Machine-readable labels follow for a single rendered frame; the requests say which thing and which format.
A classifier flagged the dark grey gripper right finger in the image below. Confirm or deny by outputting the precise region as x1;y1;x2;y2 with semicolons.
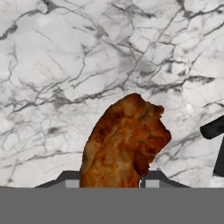
139;170;191;189

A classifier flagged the black pan handle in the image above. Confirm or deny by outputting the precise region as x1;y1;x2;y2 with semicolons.
199;115;224;178

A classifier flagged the brown chicken drumstick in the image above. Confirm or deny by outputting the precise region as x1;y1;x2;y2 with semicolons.
80;93;172;189

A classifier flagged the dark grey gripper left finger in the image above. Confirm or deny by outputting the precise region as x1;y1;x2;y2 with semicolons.
34;170;81;189

